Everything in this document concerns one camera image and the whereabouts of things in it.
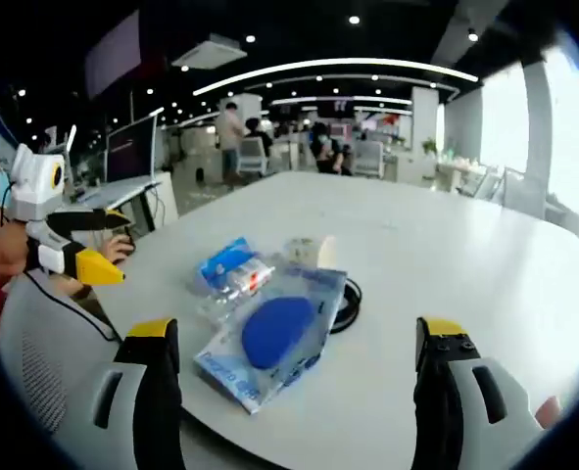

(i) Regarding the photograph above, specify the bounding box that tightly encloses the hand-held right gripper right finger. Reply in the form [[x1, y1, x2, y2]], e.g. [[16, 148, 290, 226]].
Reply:
[[412, 315, 557, 470]]

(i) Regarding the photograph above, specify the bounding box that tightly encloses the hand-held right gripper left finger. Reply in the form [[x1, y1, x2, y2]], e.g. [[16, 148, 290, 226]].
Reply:
[[75, 316, 185, 470]]

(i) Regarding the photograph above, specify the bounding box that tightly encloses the clear plastic bottle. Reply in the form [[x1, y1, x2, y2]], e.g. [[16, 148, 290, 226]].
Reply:
[[188, 266, 270, 328]]

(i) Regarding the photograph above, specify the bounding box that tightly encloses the blue crinkly plastic packet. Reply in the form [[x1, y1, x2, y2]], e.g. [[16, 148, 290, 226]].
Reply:
[[193, 236, 271, 301]]

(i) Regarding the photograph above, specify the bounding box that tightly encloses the clear bag with blue pad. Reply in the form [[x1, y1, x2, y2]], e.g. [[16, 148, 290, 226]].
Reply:
[[192, 263, 350, 417]]

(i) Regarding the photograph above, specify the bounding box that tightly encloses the white patterned paper cup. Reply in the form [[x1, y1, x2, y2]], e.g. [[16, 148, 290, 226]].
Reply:
[[282, 233, 340, 269]]

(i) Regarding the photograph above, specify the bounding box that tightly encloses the person's left hand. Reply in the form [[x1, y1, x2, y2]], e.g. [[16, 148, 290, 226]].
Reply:
[[0, 222, 43, 291]]

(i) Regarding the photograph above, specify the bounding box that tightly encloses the person's right hand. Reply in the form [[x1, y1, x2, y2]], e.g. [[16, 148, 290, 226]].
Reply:
[[535, 395, 563, 431]]

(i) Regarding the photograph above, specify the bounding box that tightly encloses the white office desk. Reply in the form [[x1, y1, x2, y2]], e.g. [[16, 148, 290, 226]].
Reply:
[[75, 174, 166, 237]]

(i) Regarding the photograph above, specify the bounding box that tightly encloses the dark computer monitor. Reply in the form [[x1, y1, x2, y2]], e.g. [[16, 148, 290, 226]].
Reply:
[[105, 113, 159, 183]]

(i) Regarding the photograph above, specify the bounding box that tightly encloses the white table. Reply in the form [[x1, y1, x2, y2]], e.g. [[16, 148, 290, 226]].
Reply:
[[91, 169, 579, 470]]

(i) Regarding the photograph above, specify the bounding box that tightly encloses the hanging dark screen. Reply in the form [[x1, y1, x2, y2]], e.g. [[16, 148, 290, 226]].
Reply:
[[83, 9, 142, 99]]

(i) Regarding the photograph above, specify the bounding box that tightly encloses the white office chair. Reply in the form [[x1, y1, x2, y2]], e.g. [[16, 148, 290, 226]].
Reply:
[[355, 140, 386, 180], [238, 136, 269, 178]]

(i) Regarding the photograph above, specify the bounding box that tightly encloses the ceiling air conditioner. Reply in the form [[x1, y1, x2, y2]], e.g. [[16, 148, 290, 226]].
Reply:
[[170, 32, 249, 70]]

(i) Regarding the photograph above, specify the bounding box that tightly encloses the curved ceiling light strip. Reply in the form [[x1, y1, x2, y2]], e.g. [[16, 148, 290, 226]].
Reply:
[[192, 57, 481, 97]]

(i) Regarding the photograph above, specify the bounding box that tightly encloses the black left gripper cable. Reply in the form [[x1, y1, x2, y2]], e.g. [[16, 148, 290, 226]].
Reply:
[[0, 178, 122, 343]]

